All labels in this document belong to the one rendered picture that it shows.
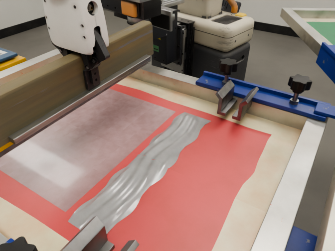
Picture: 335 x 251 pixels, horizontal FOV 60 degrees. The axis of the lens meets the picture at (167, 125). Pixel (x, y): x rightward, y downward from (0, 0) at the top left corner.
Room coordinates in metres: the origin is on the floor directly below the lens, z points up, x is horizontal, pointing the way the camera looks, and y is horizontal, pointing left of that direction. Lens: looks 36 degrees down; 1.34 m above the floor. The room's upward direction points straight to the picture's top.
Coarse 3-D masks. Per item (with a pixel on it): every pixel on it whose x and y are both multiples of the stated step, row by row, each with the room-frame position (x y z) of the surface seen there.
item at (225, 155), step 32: (96, 96) 0.65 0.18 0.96; (128, 96) 0.65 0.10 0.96; (96, 128) 0.51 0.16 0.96; (128, 128) 0.51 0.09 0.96; (160, 128) 0.51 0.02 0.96; (224, 128) 0.51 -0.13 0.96; (192, 160) 0.41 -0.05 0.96; (224, 160) 0.41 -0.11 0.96; (256, 160) 0.41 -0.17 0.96; (224, 192) 0.33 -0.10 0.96
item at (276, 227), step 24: (0, 72) 0.71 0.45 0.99; (24, 72) 0.74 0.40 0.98; (144, 72) 0.73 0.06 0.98; (168, 72) 0.71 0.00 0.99; (216, 96) 0.61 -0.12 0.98; (288, 120) 0.52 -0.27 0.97; (312, 120) 0.49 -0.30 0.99; (312, 144) 0.41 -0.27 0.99; (288, 168) 0.35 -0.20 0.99; (288, 192) 0.30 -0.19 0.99; (288, 216) 0.25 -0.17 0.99; (0, 240) 0.22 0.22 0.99; (264, 240) 0.22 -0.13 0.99; (288, 240) 0.22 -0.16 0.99
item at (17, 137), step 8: (144, 56) 0.61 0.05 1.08; (136, 64) 0.57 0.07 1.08; (120, 72) 0.54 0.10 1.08; (128, 72) 0.55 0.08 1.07; (104, 80) 0.50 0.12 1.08; (112, 80) 0.51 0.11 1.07; (96, 88) 0.47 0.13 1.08; (104, 88) 0.49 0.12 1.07; (80, 96) 0.45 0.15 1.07; (88, 96) 0.45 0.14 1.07; (64, 104) 0.42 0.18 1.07; (72, 104) 0.42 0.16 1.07; (56, 112) 0.40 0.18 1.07; (64, 112) 0.41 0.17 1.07; (40, 120) 0.37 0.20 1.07; (48, 120) 0.38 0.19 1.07; (24, 128) 0.35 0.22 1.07; (32, 128) 0.35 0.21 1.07; (40, 128) 0.36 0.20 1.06; (8, 136) 0.33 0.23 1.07; (16, 136) 0.33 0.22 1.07; (24, 136) 0.34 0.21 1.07
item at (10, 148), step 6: (150, 60) 0.66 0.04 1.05; (132, 72) 0.60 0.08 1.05; (114, 84) 0.54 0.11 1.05; (102, 90) 0.51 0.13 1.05; (84, 102) 0.47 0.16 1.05; (66, 114) 0.43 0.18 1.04; (54, 120) 0.41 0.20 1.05; (48, 126) 0.40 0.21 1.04; (36, 132) 0.38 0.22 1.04; (12, 144) 0.34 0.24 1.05; (18, 144) 0.35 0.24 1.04; (6, 150) 0.33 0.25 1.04; (0, 156) 0.33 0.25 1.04
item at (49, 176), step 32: (64, 128) 0.51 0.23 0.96; (0, 160) 0.41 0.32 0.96; (32, 160) 0.41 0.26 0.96; (64, 160) 0.41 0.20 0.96; (96, 160) 0.41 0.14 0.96; (128, 160) 0.41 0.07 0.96; (0, 192) 0.33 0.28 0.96; (32, 192) 0.33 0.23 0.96; (64, 192) 0.33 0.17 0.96; (96, 192) 0.33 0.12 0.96; (160, 192) 0.33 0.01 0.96; (192, 192) 0.33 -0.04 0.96; (64, 224) 0.27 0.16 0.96; (128, 224) 0.27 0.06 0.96; (160, 224) 0.27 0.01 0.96; (192, 224) 0.27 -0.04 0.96
